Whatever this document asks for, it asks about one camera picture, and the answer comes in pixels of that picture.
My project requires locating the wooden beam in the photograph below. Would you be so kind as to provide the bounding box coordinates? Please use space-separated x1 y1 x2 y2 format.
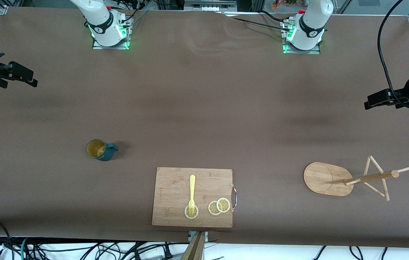
181 231 205 260

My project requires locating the wooden cutting board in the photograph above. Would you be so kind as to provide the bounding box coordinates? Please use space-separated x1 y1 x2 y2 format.
152 167 234 228

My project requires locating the teal mug yellow inside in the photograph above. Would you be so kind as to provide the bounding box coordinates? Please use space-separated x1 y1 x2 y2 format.
86 139 119 162

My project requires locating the yellow plastic fork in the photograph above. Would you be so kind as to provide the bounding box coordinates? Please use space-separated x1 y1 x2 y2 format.
188 175 196 216

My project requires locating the white power strip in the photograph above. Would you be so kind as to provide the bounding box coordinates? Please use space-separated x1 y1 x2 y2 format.
184 0 237 12

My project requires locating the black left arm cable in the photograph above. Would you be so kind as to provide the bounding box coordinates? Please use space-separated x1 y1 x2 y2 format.
378 0 409 109

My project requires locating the wooden cup rack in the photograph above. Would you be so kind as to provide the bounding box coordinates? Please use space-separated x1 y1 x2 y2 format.
303 156 409 202

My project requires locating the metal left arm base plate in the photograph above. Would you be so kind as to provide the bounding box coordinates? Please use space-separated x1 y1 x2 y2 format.
282 20 321 55

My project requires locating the black table cable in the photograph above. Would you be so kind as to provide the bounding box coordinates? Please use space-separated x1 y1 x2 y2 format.
258 10 291 23
226 14 292 32

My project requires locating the metal beam bracket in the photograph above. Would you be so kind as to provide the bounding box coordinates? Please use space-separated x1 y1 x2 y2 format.
188 231 209 242

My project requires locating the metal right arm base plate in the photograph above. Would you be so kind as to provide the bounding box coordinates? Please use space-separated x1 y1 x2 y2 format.
92 16 134 50

